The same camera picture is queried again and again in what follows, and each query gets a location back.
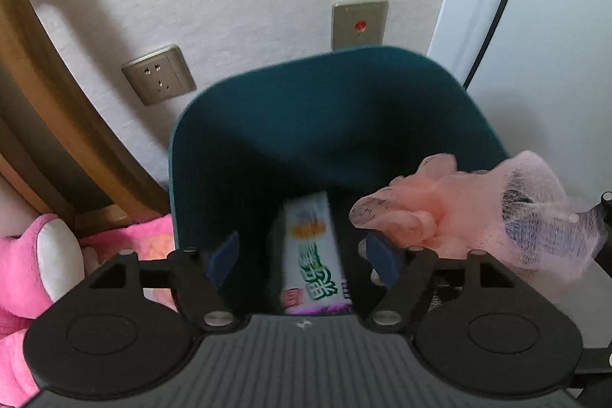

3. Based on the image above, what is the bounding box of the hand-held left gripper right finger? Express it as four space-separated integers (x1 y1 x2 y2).
366 232 522 332

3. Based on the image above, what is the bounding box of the white and green carton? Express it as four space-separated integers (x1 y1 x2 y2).
280 192 355 317

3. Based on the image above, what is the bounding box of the pink mesh bath sponge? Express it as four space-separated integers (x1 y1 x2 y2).
349 151 608 301

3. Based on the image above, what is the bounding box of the beige wall power socket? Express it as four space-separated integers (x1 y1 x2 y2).
121 45 198 107

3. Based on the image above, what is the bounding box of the pink blanket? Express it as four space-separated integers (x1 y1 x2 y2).
79 213 179 310

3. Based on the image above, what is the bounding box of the wooden bed headboard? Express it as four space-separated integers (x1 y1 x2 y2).
0 0 172 241

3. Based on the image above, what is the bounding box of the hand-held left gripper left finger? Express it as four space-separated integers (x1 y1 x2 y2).
86 232 240 332

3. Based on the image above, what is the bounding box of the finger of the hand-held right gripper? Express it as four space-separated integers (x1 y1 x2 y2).
501 185 535 205

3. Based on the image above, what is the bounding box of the beige wall switch plate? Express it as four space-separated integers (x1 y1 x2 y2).
332 0 389 51

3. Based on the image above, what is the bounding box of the dark teal trash bin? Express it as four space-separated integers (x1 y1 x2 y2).
167 46 510 318

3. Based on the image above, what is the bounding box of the pink plush toy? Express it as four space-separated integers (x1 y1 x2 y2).
0 212 99 408

